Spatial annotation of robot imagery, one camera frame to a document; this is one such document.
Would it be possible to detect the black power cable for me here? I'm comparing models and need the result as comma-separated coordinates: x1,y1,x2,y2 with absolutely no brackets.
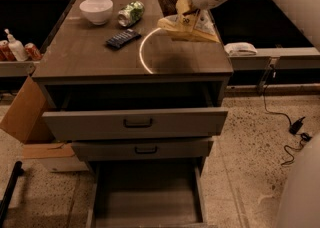
261,68,313,167

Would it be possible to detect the brown chip bag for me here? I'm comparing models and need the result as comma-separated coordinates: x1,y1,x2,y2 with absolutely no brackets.
157,0,219,42

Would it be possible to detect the white soap dispenser bottle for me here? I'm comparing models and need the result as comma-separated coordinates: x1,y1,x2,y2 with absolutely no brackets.
5,29,28,62

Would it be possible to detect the black pole left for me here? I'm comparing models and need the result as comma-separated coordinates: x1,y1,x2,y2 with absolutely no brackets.
0,161,24,228

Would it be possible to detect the grey middle drawer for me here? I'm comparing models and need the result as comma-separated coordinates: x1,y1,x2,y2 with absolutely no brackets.
71,137,213,161

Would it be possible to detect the grey bottom drawer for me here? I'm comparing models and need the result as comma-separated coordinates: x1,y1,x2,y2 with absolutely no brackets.
86,159,207,228

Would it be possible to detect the white bowl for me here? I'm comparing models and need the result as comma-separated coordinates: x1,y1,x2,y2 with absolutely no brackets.
79,0,113,25

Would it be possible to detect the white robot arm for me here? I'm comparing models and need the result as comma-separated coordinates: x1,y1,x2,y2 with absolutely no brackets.
178,0,320,228

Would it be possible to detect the grey top drawer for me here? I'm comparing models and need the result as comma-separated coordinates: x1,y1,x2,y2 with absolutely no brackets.
42,107,228,141

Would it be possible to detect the folded white cloth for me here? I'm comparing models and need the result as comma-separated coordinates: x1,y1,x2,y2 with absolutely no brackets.
224,42,257,56

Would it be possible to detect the brown cardboard box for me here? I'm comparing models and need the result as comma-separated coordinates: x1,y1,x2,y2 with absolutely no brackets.
0,77,88,172

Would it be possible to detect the grey drawer cabinet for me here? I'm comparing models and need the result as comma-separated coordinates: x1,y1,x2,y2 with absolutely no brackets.
32,0,233,107

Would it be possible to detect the green crushed soda can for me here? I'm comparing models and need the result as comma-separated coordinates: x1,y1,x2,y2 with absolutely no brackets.
118,1,145,27

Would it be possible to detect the dark blue snack bar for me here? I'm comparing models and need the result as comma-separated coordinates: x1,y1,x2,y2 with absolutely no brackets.
106,29,141,49

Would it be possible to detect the grey drawer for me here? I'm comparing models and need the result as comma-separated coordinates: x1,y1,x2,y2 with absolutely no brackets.
71,137,213,161
42,107,228,141
86,159,207,228

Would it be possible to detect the red soda can left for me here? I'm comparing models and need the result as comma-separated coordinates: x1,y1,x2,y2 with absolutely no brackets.
0,40,15,61

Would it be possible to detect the red soda can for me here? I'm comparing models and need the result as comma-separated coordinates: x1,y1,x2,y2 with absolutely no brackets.
25,43,42,61
0,40,15,61

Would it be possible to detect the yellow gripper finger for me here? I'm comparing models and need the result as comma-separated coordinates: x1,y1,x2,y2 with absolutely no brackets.
176,0,196,15

